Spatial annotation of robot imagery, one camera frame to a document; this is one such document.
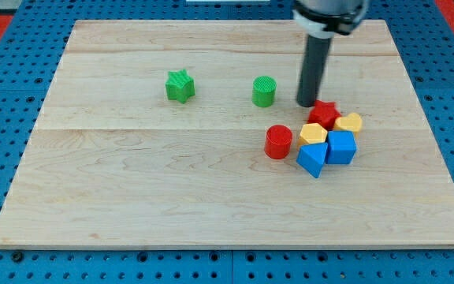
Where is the blue triangle block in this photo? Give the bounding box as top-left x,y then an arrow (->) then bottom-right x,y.
296,142 -> 329,178

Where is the red cylinder block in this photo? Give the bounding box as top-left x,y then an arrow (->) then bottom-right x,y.
264,125 -> 292,159

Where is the red star block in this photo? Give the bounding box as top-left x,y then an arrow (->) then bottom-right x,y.
307,100 -> 341,130

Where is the wooden board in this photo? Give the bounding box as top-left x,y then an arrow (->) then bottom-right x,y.
0,20 -> 454,250

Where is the green star block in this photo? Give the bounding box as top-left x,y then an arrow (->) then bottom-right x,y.
165,69 -> 195,104

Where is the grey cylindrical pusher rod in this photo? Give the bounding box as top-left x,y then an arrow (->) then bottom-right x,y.
296,35 -> 332,107

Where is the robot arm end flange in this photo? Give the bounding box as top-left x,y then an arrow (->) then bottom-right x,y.
292,0 -> 370,39

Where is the yellow heart block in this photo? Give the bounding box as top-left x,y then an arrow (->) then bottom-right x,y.
333,113 -> 363,136

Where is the yellow pentagon block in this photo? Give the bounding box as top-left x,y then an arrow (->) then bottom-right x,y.
297,123 -> 328,148

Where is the green cylinder block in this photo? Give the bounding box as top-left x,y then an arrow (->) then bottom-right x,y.
251,76 -> 277,107

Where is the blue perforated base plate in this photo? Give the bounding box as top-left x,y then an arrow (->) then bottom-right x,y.
0,0 -> 454,283

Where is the blue cube block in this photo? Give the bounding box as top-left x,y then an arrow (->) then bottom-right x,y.
326,130 -> 357,165

